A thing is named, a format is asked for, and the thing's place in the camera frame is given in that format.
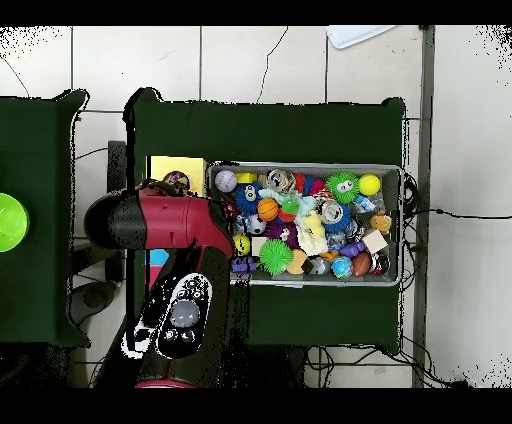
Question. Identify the crushed silver drink can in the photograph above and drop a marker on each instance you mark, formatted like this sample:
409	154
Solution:
280	180

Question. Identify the blue spiky ball with eyes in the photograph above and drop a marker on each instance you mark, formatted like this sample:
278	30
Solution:
248	196

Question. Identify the plain green spiky ball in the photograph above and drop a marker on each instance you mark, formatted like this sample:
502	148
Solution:
275	257

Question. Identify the crushed black red can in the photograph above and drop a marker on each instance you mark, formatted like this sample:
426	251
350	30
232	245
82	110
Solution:
230	210

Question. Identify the white baseball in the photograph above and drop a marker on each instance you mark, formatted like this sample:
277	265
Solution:
225	181

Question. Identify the green spiky ball with eyes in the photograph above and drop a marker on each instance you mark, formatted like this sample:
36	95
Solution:
342	186

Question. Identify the black stand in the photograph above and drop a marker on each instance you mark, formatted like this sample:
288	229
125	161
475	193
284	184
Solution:
116	168

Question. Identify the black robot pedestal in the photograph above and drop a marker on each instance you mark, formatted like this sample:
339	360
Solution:
276	368

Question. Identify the side table with green cloth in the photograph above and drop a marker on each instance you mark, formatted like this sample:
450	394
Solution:
36	160

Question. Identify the bright green bowl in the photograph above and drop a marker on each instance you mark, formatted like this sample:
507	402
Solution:
12	222

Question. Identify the globe print ball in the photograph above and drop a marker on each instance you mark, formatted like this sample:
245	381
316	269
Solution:
342	267

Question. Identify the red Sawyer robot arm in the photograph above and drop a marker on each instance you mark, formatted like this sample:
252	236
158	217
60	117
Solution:
172	220

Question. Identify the wooden box with three holes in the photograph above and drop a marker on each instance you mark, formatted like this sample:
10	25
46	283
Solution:
192	168

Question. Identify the small orange basketball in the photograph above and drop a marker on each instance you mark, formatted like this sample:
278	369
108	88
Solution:
267	209

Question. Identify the yellow foam ball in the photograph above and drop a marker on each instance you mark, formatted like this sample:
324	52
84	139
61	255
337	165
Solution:
368	184

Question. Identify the colourful confetti print cloth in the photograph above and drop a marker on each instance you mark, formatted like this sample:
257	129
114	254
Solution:
176	178

